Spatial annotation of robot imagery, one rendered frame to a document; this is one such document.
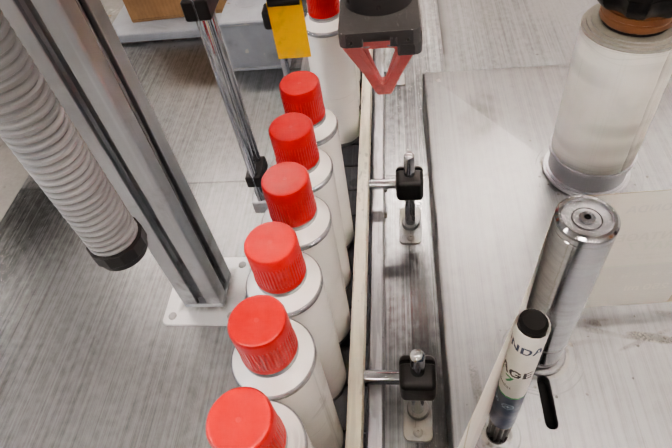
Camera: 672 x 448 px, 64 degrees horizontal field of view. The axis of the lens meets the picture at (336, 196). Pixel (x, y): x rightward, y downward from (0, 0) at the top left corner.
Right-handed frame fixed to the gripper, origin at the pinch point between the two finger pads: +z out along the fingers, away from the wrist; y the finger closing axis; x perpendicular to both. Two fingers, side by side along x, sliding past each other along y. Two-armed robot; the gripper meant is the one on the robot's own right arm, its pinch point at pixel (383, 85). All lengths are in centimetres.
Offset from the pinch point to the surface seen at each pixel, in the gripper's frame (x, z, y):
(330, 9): 5.1, -4.2, 7.5
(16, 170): 147, 103, 95
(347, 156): 5.1, 13.9, 4.5
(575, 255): -11.8, -3.5, -22.5
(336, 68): 5.2, 2.2, 6.4
